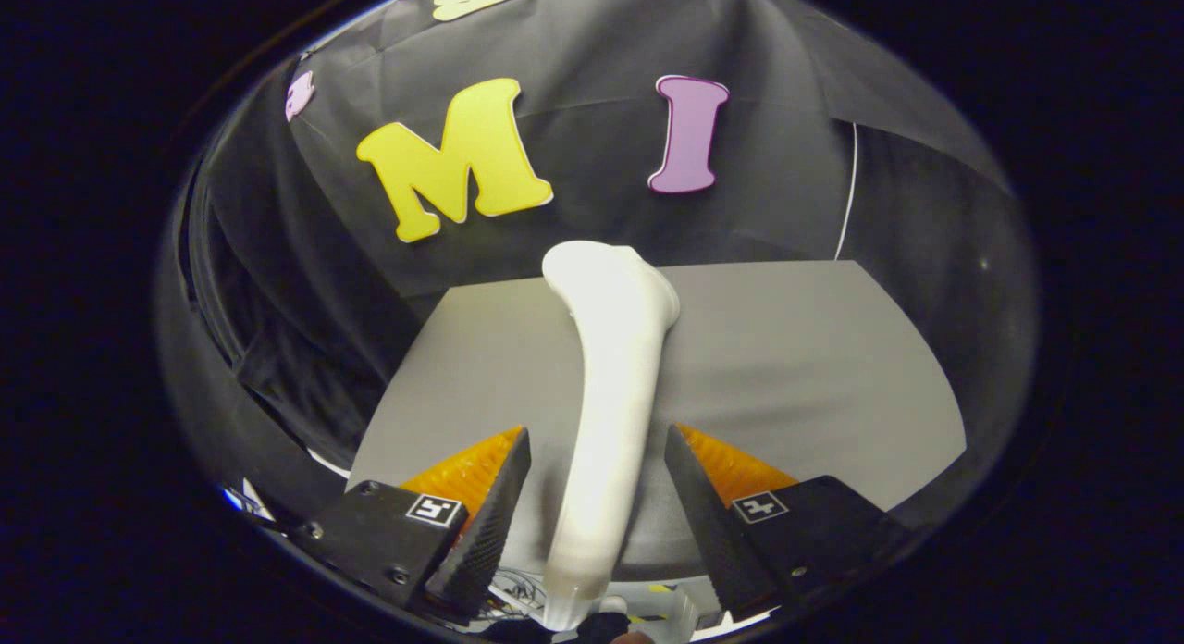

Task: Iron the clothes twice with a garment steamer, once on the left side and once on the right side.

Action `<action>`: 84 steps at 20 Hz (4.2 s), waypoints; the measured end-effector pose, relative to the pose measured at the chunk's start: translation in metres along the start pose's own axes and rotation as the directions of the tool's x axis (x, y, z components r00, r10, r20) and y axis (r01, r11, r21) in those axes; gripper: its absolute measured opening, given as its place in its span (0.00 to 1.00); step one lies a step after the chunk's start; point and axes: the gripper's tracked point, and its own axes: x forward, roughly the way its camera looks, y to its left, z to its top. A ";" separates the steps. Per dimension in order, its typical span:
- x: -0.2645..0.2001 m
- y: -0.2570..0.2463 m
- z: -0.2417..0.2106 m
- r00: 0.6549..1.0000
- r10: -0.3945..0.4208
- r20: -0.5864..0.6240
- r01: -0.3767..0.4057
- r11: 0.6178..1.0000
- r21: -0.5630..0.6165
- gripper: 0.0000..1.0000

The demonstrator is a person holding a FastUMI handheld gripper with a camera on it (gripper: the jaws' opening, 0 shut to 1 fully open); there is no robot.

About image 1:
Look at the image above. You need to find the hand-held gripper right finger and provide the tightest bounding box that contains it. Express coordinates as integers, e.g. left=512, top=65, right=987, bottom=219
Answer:
left=663, top=424, right=912, bottom=622

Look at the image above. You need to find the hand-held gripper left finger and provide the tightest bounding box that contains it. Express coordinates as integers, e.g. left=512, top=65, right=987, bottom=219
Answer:
left=296, top=427, right=533, bottom=622

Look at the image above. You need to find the white garment steamer head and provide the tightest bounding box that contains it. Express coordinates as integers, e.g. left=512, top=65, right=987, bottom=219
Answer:
left=541, top=241, right=682, bottom=631

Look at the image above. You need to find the grey cabinet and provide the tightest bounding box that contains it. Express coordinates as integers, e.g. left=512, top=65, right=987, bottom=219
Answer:
left=347, top=260, right=968, bottom=580

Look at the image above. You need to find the black backdrop cloth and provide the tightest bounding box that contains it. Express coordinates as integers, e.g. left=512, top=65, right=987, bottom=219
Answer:
left=185, top=0, right=1028, bottom=534

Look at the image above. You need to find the tangle of black cables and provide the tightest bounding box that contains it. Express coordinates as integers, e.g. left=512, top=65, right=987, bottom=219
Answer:
left=486, top=570, right=547, bottom=619

